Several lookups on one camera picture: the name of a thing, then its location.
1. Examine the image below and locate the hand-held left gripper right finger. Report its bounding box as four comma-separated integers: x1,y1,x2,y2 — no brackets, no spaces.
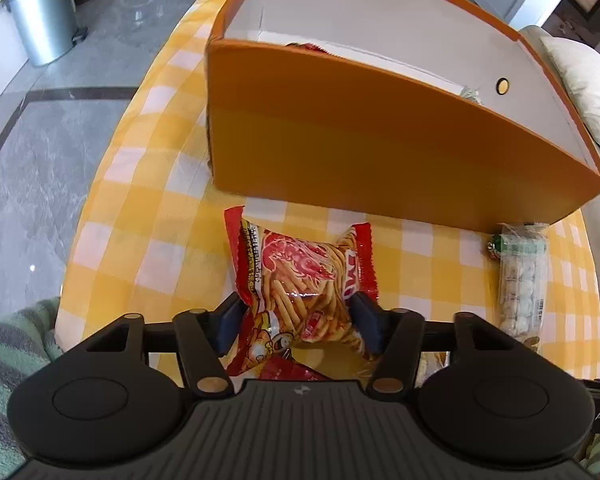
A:
349,291,527,396

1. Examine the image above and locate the silver metal trash bin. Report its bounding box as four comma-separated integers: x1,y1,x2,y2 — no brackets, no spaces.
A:
4,0,89,68

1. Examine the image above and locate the red shrimp stick snack packet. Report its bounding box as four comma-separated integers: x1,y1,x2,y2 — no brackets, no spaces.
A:
223,205,381,377

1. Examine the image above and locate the cream cushion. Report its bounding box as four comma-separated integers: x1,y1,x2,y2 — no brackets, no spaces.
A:
542,35,600,161

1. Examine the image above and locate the clear packet of white candies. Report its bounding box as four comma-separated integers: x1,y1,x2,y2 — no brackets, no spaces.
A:
495,222,549,357

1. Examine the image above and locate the yellow checked tablecloth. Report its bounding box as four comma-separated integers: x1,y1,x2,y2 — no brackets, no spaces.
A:
55,0,600,388

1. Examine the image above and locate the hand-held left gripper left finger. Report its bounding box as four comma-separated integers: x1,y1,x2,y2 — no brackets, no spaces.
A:
81,294,246,397

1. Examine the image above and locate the red patterned snack packet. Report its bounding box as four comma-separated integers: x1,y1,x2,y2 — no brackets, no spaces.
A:
257,357,332,382

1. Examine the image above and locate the orange cardboard box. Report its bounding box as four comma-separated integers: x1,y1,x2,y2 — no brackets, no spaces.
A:
206,0,600,233

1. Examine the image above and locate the green striped blanket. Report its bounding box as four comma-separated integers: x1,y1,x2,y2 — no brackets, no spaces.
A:
0,297,63,480

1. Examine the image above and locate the red yellow snack packet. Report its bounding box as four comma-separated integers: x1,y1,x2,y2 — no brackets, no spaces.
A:
284,41,331,56

